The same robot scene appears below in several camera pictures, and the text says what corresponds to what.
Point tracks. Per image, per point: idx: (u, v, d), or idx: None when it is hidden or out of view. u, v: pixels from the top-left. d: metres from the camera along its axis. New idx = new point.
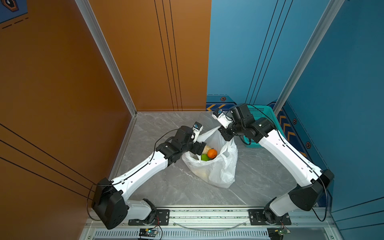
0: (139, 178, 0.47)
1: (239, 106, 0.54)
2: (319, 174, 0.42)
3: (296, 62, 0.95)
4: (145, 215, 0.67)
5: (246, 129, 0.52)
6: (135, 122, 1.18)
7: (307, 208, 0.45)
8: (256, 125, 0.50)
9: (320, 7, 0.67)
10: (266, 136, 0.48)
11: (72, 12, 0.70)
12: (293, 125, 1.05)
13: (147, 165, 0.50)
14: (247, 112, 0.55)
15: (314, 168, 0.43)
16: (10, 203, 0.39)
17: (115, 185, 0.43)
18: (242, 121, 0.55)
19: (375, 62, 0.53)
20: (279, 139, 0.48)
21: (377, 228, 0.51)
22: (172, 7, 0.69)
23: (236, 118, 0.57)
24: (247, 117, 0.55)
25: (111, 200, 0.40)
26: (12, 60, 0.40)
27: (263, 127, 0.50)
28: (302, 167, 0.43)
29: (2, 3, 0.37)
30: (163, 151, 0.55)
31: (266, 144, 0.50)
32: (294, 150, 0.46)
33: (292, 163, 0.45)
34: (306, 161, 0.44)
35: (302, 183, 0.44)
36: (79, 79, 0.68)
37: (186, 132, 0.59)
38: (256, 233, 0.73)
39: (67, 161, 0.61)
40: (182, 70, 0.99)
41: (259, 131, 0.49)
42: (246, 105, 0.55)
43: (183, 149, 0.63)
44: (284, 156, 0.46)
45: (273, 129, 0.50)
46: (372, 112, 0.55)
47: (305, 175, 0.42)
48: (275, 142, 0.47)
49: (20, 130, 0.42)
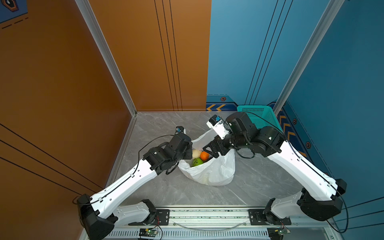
0: (118, 196, 0.42)
1: (239, 117, 0.46)
2: (335, 187, 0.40)
3: (296, 62, 0.95)
4: (144, 217, 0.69)
5: (254, 143, 0.43)
6: (135, 122, 1.18)
7: (321, 219, 0.43)
8: (265, 137, 0.42)
9: (320, 7, 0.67)
10: (279, 152, 0.42)
11: (72, 11, 0.69)
12: (293, 125, 1.05)
13: (130, 178, 0.44)
14: (249, 123, 0.47)
15: (331, 181, 0.40)
16: (10, 203, 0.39)
17: (92, 204, 0.40)
18: (247, 134, 0.47)
19: (375, 62, 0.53)
20: (293, 153, 0.42)
21: (377, 228, 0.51)
22: (172, 7, 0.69)
23: (237, 131, 0.49)
24: (250, 128, 0.47)
25: (88, 221, 0.37)
26: (12, 60, 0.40)
27: (273, 139, 0.43)
28: (321, 184, 0.40)
29: (2, 3, 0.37)
30: (153, 160, 0.48)
31: (277, 159, 0.44)
32: (307, 162, 0.42)
33: (312, 179, 0.40)
34: (322, 173, 0.41)
35: (318, 197, 0.41)
36: (78, 78, 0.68)
37: (184, 139, 0.53)
38: (256, 232, 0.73)
39: (66, 161, 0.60)
40: (182, 70, 0.99)
41: (270, 144, 0.42)
42: (246, 115, 0.46)
43: (176, 158, 0.55)
44: (302, 173, 0.41)
45: (284, 140, 0.44)
46: (372, 112, 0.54)
47: (326, 192, 0.39)
48: (290, 158, 0.41)
49: (20, 130, 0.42)
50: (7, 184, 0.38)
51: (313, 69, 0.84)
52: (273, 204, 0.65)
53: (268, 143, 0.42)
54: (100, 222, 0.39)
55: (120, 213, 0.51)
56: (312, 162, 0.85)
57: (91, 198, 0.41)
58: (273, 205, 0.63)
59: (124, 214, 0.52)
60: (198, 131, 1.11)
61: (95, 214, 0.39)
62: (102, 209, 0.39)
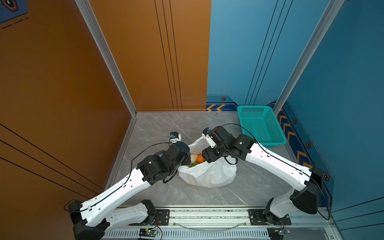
0: (106, 206, 0.41)
1: (216, 130, 0.56)
2: (308, 174, 0.43)
3: (296, 62, 0.95)
4: (142, 219, 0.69)
5: (230, 149, 0.53)
6: (135, 122, 1.18)
7: (313, 212, 0.44)
8: (237, 143, 0.52)
9: (319, 8, 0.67)
10: (249, 152, 0.49)
11: (72, 12, 0.70)
12: (293, 125, 1.05)
13: (121, 188, 0.43)
14: (226, 133, 0.57)
15: (303, 169, 0.44)
16: (10, 203, 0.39)
17: (82, 212, 0.40)
18: (224, 143, 0.58)
19: (375, 62, 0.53)
20: (262, 151, 0.49)
21: (378, 228, 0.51)
22: (172, 7, 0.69)
23: (216, 141, 0.59)
24: (227, 137, 0.57)
25: (75, 230, 0.37)
26: (12, 60, 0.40)
27: (244, 143, 0.51)
28: (292, 172, 0.44)
29: (2, 3, 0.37)
30: (147, 171, 0.46)
31: (252, 159, 0.51)
32: (278, 157, 0.47)
33: (283, 170, 0.45)
34: (294, 164, 0.45)
35: (298, 187, 0.44)
36: (79, 78, 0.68)
37: (181, 150, 0.50)
38: (256, 232, 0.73)
39: (66, 160, 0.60)
40: (182, 70, 0.99)
41: (241, 149, 0.50)
42: (222, 127, 0.57)
43: (172, 168, 0.53)
44: (274, 167, 0.47)
45: (254, 142, 0.52)
46: (372, 112, 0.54)
47: (298, 179, 0.43)
48: (260, 155, 0.48)
49: (21, 130, 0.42)
50: (7, 184, 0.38)
51: (312, 69, 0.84)
52: (271, 203, 0.66)
53: (239, 147, 0.51)
54: (86, 231, 0.39)
55: (114, 217, 0.51)
56: (313, 162, 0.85)
57: (81, 205, 0.41)
58: (272, 204, 0.64)
59: (117, 218, 0.52)
60: (198, 131, 1.11)
61: (82, 223, 0.38)
62: (89, 218, 0.39)
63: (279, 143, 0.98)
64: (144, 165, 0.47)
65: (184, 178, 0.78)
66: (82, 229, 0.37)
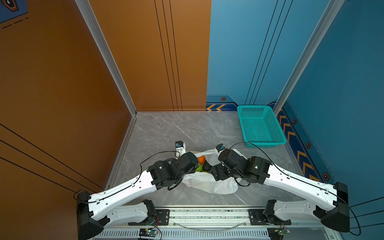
0: (114, 202, 0.43)
1: (228, 156, 0.53)
2: (334, 193, 0.41)
3: (296, 62, 0.95)
4: (142, 219, 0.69)
5: (246, 175, 0.50)
6: (135, 122, 1.18)
7: (346, 231, 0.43)
8: (252, 168, 0.49)
9: (319, 7, 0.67)
10: (268, 177, 0.47)
11: (72, 12, 0.70)
12: (293, 125, 1.05)
13: (130, 187, 0.45)
14: (238, 157, 0.54)
15: (327, 188, 0.42)
16: (10, 202, 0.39)
17: (90, 204, 0.41)
18: (238, 168, 0.55)
19: (375, 62, 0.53)
20: (281, 173, 0.47)
21: (378, 228, 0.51)
22: (172, 7, 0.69)
23: (230, 166, 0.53)
24: (241, 162, 0.54)
25: (80, 220, 0.38)
26: (12, 60, 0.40)
27: (259, 168, 0.49)
28: (318, 193, 0.42)
29: (2, 3, 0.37)
30: (156, 175, 0.48)
31: (271, 183, 0.49)
32: (298, 177, 0.45)
33: (307, 192, 0.43)
34: (317, 183, 0.44)
35: (326, 208, 0.42)
36: (79, 79, 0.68)
37: (190, 161, 0.52)
38: (257, 233, 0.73)
39: (67, 161, 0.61)
40: (182, 70, 0.99)
41: (259, 174, 0.48)
42: (233, 151, 0.54)
43: (179, 176, 0.54)
44: (297, 188, 0.45)
45: (269, 164, 0.49)
46: (372, 113, 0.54)
47: (325, 200, 0.41)
48: (280, 178, 0.46)
49: (21, 130, 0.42)
50: (7, 183, 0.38)
51: (312, 69, 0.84)
52: (276, 206, 0.64)
53: (256, 174, 0.49)
54: (91, 224, 0.40)
55: (114, 214, 0.51)
56: (312, 162, 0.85)
57: (90, 196, 0.42)
58: (278, 208, 0.62)
59: (117, 216, 0.52)
60: (198, 131, 1.11)
61: (88, 215, 0.40)
62: (96, 211, 0.40)
63: (279, 143, 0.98)
64: (154, 169, 0.49)
65: (186, 182, 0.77)
66: (88, 220, 0.39)
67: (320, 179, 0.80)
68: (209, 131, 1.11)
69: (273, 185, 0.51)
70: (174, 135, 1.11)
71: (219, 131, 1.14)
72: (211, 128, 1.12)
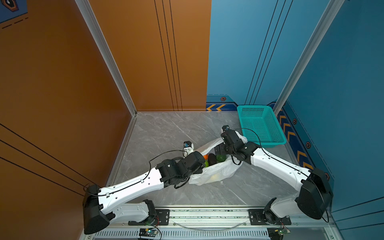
0: (124, 196, 0.43)
1: (228, 133, 0.63)
2: (307, 174, 0.45)
3: (296, 62, 0.95)
4: (142, 219, 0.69)
5: (237, 153, 0.60)
6: (135, 122, 1.18)
7: (318, 215, 0.43)
8: (243, 147, 0.60)
9: (319, 7, 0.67)
10: (252, 155, 0.56)
11: (72, 11, 0.69)
12: (293, 125, 1.05)
13: (140, 183, 0.46)
14: (237, 137, 0.64)
15: (301, 169, 0.46)
16: (10, 202, 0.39)
17: (99, 197, 0.42)
18: (234, 146, 0.63)
19: (375, 62, 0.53)
20: (264, 154, 0.55)
21: (377, 228, 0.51)
22: (172, 7, 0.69)
23: (228, 143, 0.66)
24: (237, 141, 0.64)
25: (90, 213, 0.39)
26: (12, 60, 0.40)
27: (249, 148, 0.59)
28: (290, 172, 0.47)
29: (2, 3, 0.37)
30: (164, 173, 0.49)
31: (256, 162, 0.56)
32: (279, 159, 0.51)
33: (281, 170, 0.49)
34: (294, 165, 0.48)
35: (297, 187, 0.46)
36: (79, 79, 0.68)
37: (197, 160, 0.53)
38: (256, 232, 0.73)
39: (66, 160, 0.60)
40: (182, 70, 0.99)
41: (246, 153, 0.57)
42: (234, 131, 0.64)
43: (186, 175, 0.56)
44: (272, 167, 0.51)
45: (258, 147, 0.58)
46: (373, 112, 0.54)
47: (295, 178, 0.45)
48: (262, 157, 0.54)
49: (21, 130, 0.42)
50: (7, 183, 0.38)
51: (312, 69, 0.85)
52: (273, 202, 0.66)
53: (245, 152, 0.58)
54: (100, 217, 0.41)
55: (119, 211, 0.51)
56: (312, 162, 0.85)
57: (100, 190, 0.43)
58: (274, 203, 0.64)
59: (122, 212, 0.52)
60: (198, 131, 1.11)
61: (98, 208, 0.40)
62: (106, 204, 0.41)
63: (279, 143, 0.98)
64: (162, 167, 0.50)
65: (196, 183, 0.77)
66: (98, 213, 0.39)
67: None
68: (209, 131, 1.11)
69: (258, 165, 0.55)
70: (174, 135, 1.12)
71: (219, 131, 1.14)
72: (211, 128, 1.12)
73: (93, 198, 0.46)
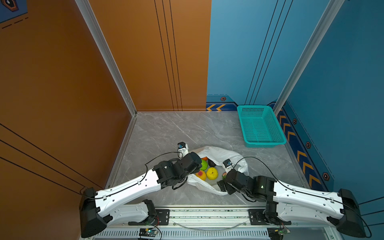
0: (120, 199, 0.43)
1: (236, 178, 0.55)
2: (339, 200, 0.43)
3: (296, 62, 0.95)
4: (142, 219, 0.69)
5: (256, 195, 0.53)
6: (135, 122, 1.18)
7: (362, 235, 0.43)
8: (259, 189, 0.53)
9: (319, 7, 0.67)
10: (275, 194, 0.50)
11: (72, 11, 0.69)
12: (293, 125, 1.05)
13: (137, 185, 0.46)
14: (246, 178, 0.57)
15: (332, 197, 0.44)
16: (10, 203, 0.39)
17: (96, 200, 0.42)
18: (247, 189, 0.56)
19: (376, 62, 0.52)
20: (286, 189, 0.50)
21: (377, 228, 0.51)
22: (172, 7, 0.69)
23: (238, 187, 0.58)
24: (248, 182, 0.57)
25: (87, 217, 0.39)
26: (12, 60, 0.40)
27: (265, 187, 0.52)
28: (324, 203, 0.44)
29: (2, 3, 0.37)
30: (161, 174, 0.50)
31: (280, 199, 0.51)
32: (303, 190, 0.48)
33: (314, 203, 0.45)
34: (322, 194, 0.46)
35: (336, 216, 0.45)
36: (79, 78, 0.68)
37: (194, 161, 0.54)
38: (256, 232, 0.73)
39: (67, 161, 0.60)
40: (182, 70, 0.99)
41: (266, 194, 0.51)
42: (240, 172, 0.56)
43: (183, 176, 0.56)
44: (304, 202, 0.47)
45: (275, 181, 0.53)
46: (373, 112, 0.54)
47: (333, 209, 0.43)
48: (286, 194, 0.49)
49: (21, 130, 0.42)
50: (7, 182, 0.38)
51: (311, 69, 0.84)
52: (281, 209, 0.63)
53: (264, 193, 0.52)
54: (97, 220, 0.41)
55: (117, 213, 0.51)
56: (313, 161, 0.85)
57: (97, 193, 0.43)
58: (283, 211, 0.61)
59: (120, 214, 0.52)
60: (198, 131, 1.11)
61: (95, 211, 0.40)
62: (102, 207, 0.41)
63: (279, 143, 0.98)
64: (159, 168, 0.51)
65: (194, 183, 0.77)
66: (95, 216, 0.39)
67: (320, 179, 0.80)
68: (209, 131, 1.11)
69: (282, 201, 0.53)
70: (174, 135, 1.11)
71: (219, 131, 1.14)
72: (211, 128, 1.12)
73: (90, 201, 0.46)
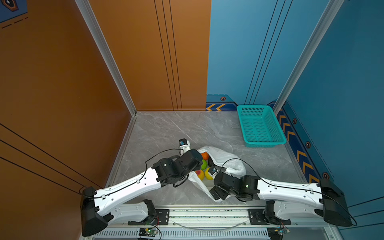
0: (119, 198, 0.43)
1: (222, 180, 0.57)
2: (319, 190, 0.44)
3: (296, 62, 0.95)
4: (142, 219, 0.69)
5: (243, 195, 0.54)
6: (135, 122, 1.18)
7: (350, 224, 0.43)
8: (245, 189, 0.54)
9: (319, 7, 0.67)
10: (259, 192, 0.52)
11: (72, 11, 0.69)
12: (293, 125, 1.05)
13: (136, 184, 0.45)
14: (231, 178, 0.58)
15: (312, 188, 0.45)
16: (10, 203, 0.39)
17: (95, 200, 0.41)
18: (234, 190, 0.59)
19: (375, 62, 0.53)
20: (269, 185, 0.51)
21: (377, 228, 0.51)
22: (172, 7, 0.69)
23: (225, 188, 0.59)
24: (234, 182, 0.58)
25: (86, 216, 0.38)
26: (11, 60, 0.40)
27: (250, 186, 0.54)
28: (305, 195, 0.45)
29: (2, 3, 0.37)
30: (161, 172, 0.49)
31: (265, 197, 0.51)
32: (284, 185, 0.49)
33: (296, 197, 0.46)
34: (303, 186, 0.47)
35: (319, 207, 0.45)
36: (79, 78, 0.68)
37: (194, 159, 0.52)
38: (256, 232, 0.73)
39: (67, 161, 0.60)
40: (182, 70, 0.99)
41: (252, 193, 0.53)
42: (225, 173, 0.58)
43: (184, 173, 0.55)
44: (287, 197, 0.48)
45: (258, 179, 0.54)
46: (373, 112, 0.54)
47: (313, 200, 0.43)
48: (269, 191, 0.50)
49: (21, 130, 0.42)
50: (7, 182, 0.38)
51: (312, 69, 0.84)
52: (277, 208, 0.63)
53: (250, 193, 0.53)
54: (97, 219, 0.40)
55: (118, 212, 0.51)
56: (312, 161, 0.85)
57: (96, 192, 0.43)
58: (279, 210, 0.62)
59: (121, 213, 0.52)
60: (198, 131, 1.11)
61: (94, 210, 0.40)
62: (102, 206, 0.41)
63: (278, 143, 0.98)
64: (159, 167, 0.50)
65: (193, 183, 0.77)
66: (95, 215, 0.39)
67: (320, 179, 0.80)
68: (209, 131, 1.11)
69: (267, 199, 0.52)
70: (174, 135, 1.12)
71: (219, 131, 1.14)
72: (211, 128, 1.12)
73: (90, 200, 0.46)
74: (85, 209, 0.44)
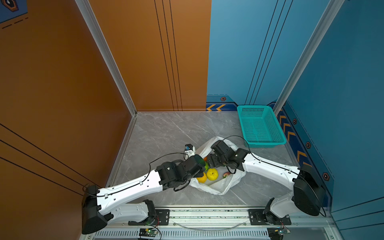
0: (122, 197, 0.43)
1: (217, 144, 0.64)
2: (297, 172, 0.46)
3: (296, 62, 0.95)
4: (142, 219, 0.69)
5: (230, 162, 0.60)
6: (135, 122, 1.18)
7: (315, 211, 0.43)
8: (234, 156, 0.60)
9: (319, 8, 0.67)
10: (243, 162, 0.57)
11: (72, 11, 0.69)
12: (293, 125, 1.05)
13: (139, 185, 0.46)
14: (226, 146, 0.65)
15: (291, 168, 0.47)
16: (10, 203, 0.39)
17: (98, 198, 0.42)
18: (225, 156, 0.64)
19: (375, 62, 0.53)
20: (255, 159, 0.55)
21: (377, 228, 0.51)
22: (172, 7, 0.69)
23: (218, 153, 0.67)
24: (227, 150, 0.65)
25: (88, 214, 0.39)
26: (12, 60, 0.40)
27: (239, 155, 0.59)
28: (281, 173, 0.47)
29: (2, 3, 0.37)
30: (163, 176, 0.49)
31: (248, 168, 0.57)
32: (269, 162, 0.52)
33: (273, 172, 0.49)
34: (284, 165, 0.49)
35: (290, 186, 0.47)
36: (79, 78, 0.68)
37: (197, 164, 0.53)
38: (256, 232, 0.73)
39: (66, 160, 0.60)
40: (182, 70, 0.99)
41: (238, 161, 0.58)
42: (223, 141, 0.65)
43: (186, 178, 0.55)
44: (265, 170, 0.52)
45: (248, 152, 0.59)
46: (372, 112, 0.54)
47: (286, 178, 0.46)
48: (253, 163, 0.55)
49: (21, 130, 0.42)
50: (7, 182, 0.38)
51: (311, 69, 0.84)
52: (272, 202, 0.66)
53: (237, 160, 0.58)
54: (98, 218, 0.41)
55: (118, 211, 0.51)
56: (313, 162, 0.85)
57: (99, 191, 0.43)
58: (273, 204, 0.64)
59: (120, 213, 0.52)
60: (198, 131, 1.11)
61: (96, 208, 0.40)
62: (104, 205, 0.41)
63: (279, 143, 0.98)
64: (162, 169, 0.50)
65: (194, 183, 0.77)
66: (96, 213, 0.39)
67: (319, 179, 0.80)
68: (209, 131, 1.11)
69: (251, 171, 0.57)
70: (174, 135, 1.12)
71: (219, 131, 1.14)
72: (211, 128, 1.12)
73: (91, 198, 0.47)
74: (86, 207, 0.45)
